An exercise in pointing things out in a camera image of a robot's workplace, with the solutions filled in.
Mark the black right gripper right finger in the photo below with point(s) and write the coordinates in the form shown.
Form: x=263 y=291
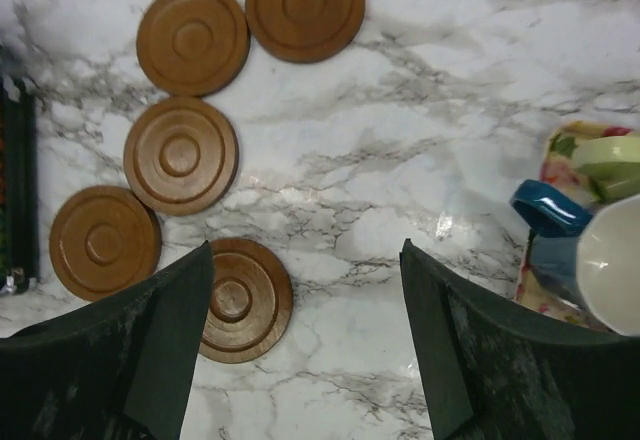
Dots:
x=492 y=369

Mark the light green mug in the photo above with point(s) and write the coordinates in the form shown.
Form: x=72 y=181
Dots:
x=611 y=165

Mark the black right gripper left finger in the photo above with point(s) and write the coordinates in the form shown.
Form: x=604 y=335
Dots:
x=118 y=368

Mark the floral serving tray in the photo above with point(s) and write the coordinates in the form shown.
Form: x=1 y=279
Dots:
x=533 y=287

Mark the brown wooden coaster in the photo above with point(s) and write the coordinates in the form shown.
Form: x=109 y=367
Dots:
x=251 y=303
x=103 y=240
x=181 y=156
x=192 y=47
x=304 y=31

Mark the dark blue mug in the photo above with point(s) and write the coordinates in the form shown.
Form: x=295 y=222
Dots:
x=588 y=259

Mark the black poker chip case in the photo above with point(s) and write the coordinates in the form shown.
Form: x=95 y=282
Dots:
x=19 y=187

